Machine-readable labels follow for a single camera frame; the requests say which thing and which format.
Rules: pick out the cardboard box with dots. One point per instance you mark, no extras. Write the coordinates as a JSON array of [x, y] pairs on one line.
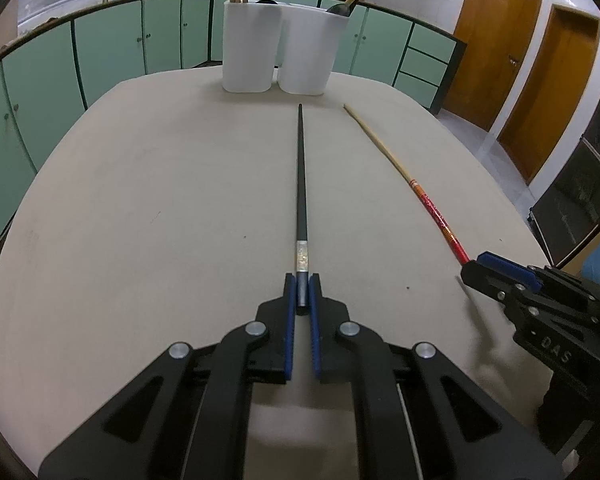
[[597, 245]]

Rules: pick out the black glass cabinet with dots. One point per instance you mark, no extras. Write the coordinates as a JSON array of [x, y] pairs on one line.
[[575, 200]]

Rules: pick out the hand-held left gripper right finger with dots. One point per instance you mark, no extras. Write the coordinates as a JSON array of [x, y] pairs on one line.
[[316, 330]]

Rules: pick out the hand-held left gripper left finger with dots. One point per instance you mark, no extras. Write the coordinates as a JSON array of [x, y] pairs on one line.
[[291, 320]]

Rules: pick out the brown wooden door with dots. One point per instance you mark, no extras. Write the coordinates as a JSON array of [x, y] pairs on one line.
[[550, 100], [495, 45]]

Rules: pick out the green kitchen cabinets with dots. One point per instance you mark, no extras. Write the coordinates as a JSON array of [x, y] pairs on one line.
[[115, 40]]

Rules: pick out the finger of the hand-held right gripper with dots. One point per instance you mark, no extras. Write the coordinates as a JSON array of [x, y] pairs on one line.
[[510, 270]]

